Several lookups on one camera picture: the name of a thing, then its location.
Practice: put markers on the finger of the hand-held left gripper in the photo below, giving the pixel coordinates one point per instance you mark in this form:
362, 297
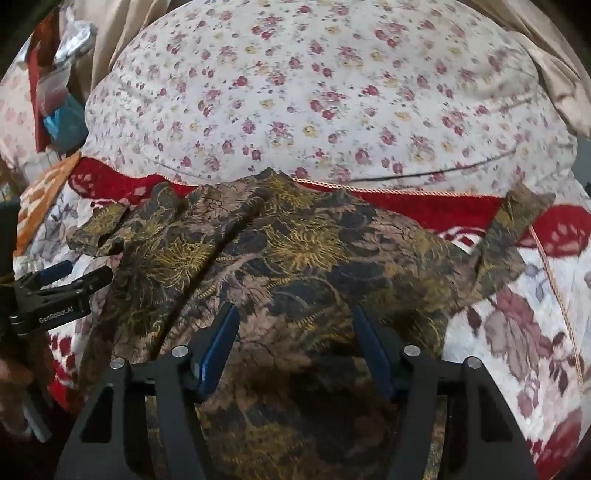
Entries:
94, 279
57, 271

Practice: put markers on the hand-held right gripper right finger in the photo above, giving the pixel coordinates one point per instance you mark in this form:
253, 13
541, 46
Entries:
373, 354

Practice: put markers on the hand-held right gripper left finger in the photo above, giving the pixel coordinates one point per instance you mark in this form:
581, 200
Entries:
216, 351

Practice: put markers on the dark floral shirt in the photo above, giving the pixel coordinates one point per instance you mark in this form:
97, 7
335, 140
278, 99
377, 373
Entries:
295, 249

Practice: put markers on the person's left hand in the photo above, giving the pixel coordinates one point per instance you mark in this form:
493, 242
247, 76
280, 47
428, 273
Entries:
16, 392

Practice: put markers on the orange patterned cloth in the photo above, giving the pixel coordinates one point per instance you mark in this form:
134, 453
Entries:
41, 198

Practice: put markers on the red white floral blanket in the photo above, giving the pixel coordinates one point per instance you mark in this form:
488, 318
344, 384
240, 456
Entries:
508, 323

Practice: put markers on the blue packet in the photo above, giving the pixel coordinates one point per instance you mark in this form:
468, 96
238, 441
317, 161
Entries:
64, 121

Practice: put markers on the pink floral cloth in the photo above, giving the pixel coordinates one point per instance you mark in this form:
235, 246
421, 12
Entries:
16, 115

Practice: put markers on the clear plastic bag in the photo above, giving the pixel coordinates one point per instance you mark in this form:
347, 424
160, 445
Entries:
54, 90

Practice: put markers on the red cloth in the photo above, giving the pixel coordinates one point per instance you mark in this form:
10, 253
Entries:
42, 50

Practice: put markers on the silver foil bag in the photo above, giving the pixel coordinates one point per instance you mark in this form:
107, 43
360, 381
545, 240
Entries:
76, 42

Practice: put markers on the beige cloth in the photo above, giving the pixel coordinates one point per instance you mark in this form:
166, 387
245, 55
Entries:
111, 32
554, 69

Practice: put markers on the white floral quilt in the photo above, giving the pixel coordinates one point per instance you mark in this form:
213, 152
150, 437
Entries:
323, 92

